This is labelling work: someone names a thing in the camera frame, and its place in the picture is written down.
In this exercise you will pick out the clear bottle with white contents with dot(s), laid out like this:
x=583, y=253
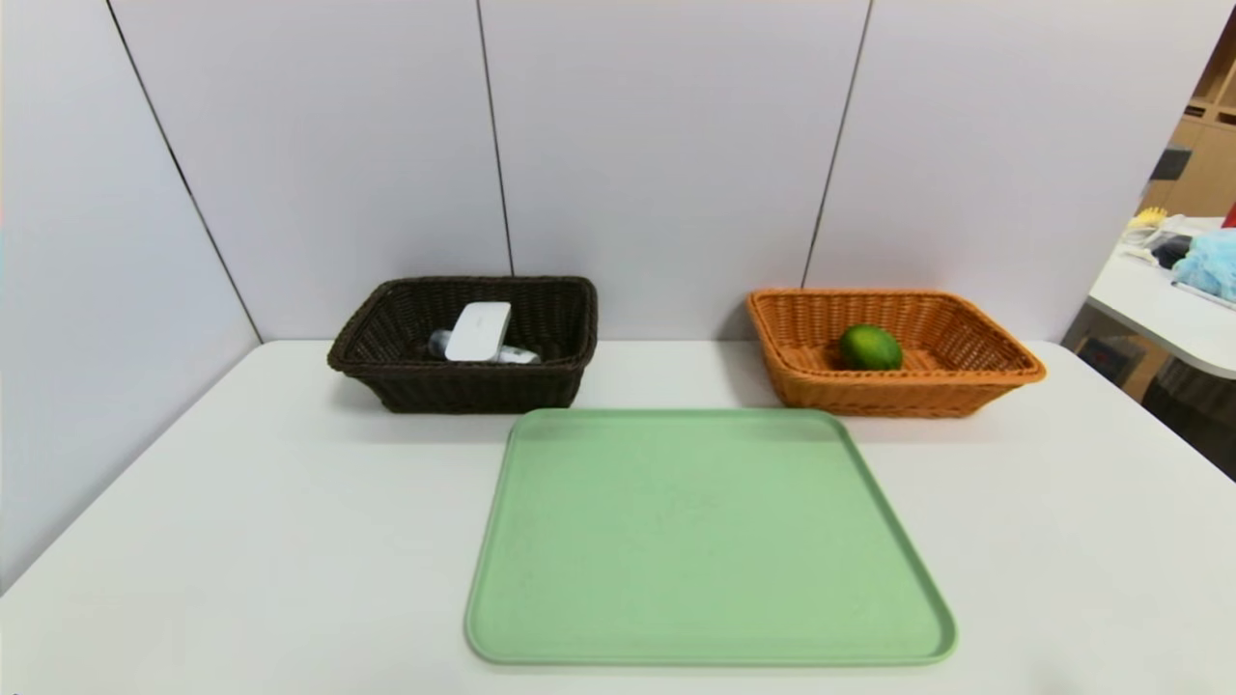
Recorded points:
x=517, y=355

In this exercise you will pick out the white rectangular board eraser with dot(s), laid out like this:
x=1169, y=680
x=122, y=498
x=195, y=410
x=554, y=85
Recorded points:
x=479, y=331

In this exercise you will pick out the green lime fruit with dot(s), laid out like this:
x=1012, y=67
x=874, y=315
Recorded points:
x=870, y=347

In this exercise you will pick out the dark brown wicker basket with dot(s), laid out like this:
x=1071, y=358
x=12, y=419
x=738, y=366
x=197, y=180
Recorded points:
x=463, y=391

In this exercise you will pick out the orange wicker basket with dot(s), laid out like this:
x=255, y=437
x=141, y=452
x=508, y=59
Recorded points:
x=869, y=396

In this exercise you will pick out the light green plastic tray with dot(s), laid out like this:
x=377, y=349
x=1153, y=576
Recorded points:
x=715, y=560

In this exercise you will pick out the wooden side table base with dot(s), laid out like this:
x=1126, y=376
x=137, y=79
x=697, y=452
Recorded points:
x=1110, y=357

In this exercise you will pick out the white side table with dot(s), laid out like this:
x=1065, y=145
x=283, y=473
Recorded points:
x=1159, y=309

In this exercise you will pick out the small yellow object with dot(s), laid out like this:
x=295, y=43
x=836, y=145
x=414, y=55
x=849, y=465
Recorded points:
x=1149, y=218

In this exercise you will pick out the small black object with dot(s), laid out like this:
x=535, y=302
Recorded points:
x=1172, y=251

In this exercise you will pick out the dark brown bin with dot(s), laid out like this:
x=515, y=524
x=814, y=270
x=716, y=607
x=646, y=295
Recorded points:
x=1197, y=415

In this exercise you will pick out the light blue fluffy cloth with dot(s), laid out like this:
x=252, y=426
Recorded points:
x=1212, y=265

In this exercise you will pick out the wooden shelf unit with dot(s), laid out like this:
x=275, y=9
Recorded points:
x=1212, y=164

